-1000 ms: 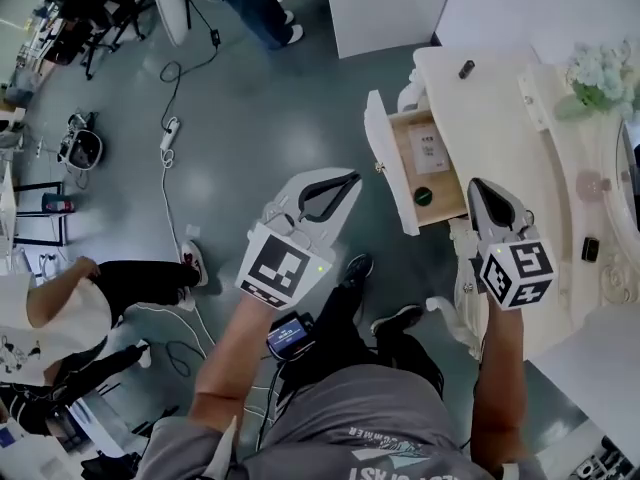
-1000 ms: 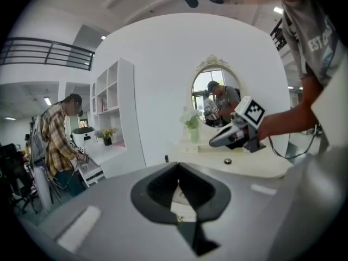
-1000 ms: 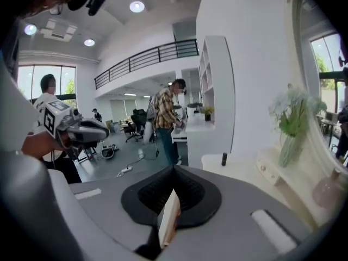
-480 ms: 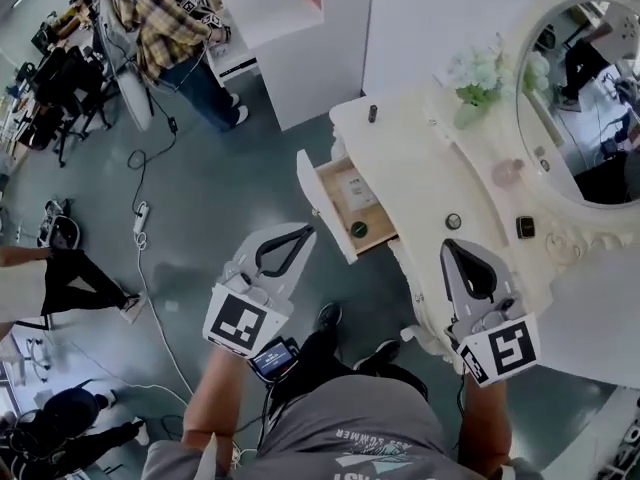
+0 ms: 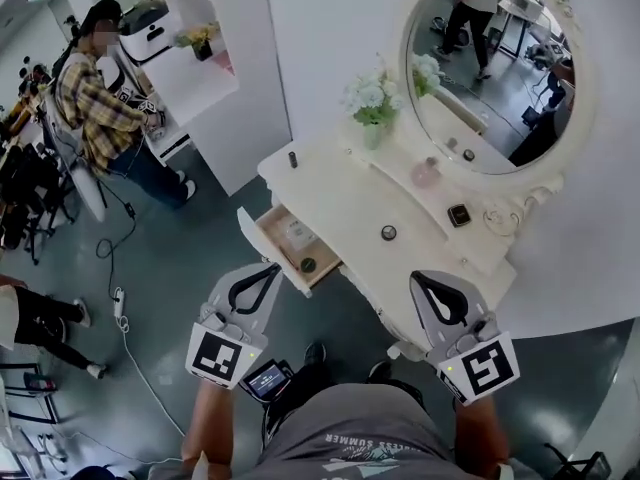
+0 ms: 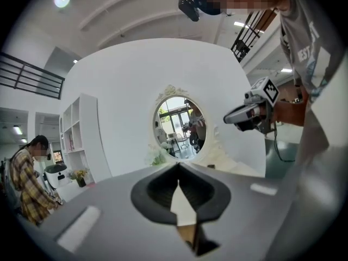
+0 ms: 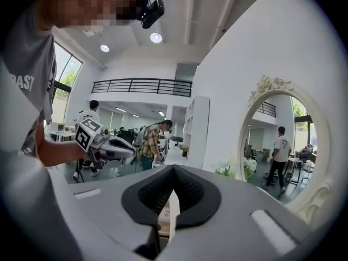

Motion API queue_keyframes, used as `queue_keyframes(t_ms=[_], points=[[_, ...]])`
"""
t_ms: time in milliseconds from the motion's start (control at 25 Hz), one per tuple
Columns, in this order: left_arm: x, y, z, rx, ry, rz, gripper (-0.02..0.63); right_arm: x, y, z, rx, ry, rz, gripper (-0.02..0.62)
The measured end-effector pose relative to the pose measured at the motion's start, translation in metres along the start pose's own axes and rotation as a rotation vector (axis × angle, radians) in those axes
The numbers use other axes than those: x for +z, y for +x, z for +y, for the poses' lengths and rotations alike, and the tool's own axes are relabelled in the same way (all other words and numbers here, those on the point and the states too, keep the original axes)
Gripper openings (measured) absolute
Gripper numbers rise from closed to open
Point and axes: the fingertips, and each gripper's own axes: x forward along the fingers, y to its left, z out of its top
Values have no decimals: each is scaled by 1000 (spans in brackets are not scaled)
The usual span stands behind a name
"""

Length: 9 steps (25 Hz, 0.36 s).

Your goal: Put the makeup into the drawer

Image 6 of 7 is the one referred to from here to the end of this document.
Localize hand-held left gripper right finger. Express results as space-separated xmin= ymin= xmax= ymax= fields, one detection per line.
xmin=178 ymin=161 xmax=299 ymax=261

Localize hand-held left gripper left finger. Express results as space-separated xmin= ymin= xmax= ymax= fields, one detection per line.
xmin=38 ymin=161 xmax=197 ymax=261

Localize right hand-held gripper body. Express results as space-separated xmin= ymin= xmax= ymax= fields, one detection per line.
xmin=244 ymin=75 xmax=281 ymax=136

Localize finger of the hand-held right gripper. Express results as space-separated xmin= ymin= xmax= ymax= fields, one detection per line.
xmin=223 ymin=104 xmax=259 ymax=125
xmin=235 ymin=117 xmax=259 ymax=133

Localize yellow flowers in black pot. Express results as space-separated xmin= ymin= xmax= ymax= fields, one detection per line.
xmin=67 ymin=167 xmax=90 ymax=188

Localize oval white-framed mirror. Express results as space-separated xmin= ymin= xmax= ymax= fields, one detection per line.
xmin=152 ymin=84 xmax=208 ymax=160

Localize black metal railing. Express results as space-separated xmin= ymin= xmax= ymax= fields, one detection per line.
xmin=0 ymin=52 xmax=66 ymax=100
xmin=230 ymin=8 xmax=278 ymax=62

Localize person's grey T-shirt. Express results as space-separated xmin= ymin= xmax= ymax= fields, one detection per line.
xmin=278 ymin=0 xmax=348 ymax=171

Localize white round appliance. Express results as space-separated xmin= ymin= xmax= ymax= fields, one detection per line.
xmin=43 ymin=163 xmax=68 ymax=189

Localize white flowers in vase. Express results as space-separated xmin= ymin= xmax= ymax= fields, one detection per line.
xmin=145 ymin=142 xmax=169 ymax=166

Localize white shelving unit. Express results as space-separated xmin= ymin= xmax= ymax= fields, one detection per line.
xmin=59 ymin=92 xmax=112 ymax=184

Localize black head-worn camera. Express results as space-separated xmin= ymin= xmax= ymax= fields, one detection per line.
xmin=178 ymin=0 xmax=228 ymax=22

